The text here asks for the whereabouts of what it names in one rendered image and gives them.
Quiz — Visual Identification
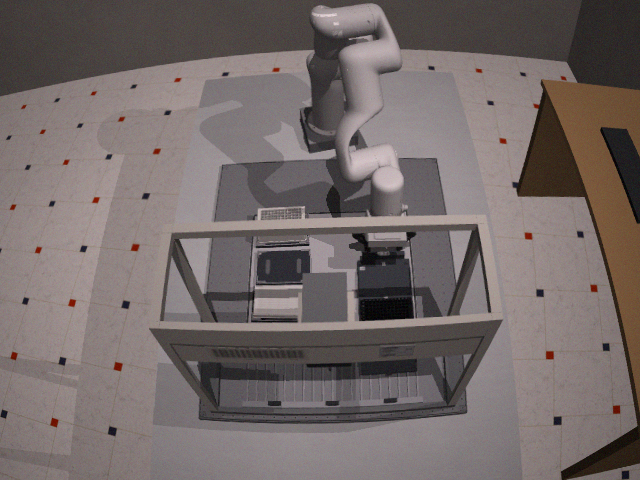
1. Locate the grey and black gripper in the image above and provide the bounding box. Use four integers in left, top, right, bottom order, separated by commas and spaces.
352, 206, 416, 252

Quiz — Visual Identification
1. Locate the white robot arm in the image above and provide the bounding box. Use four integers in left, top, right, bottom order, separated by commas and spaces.
306, 3, 408, 217

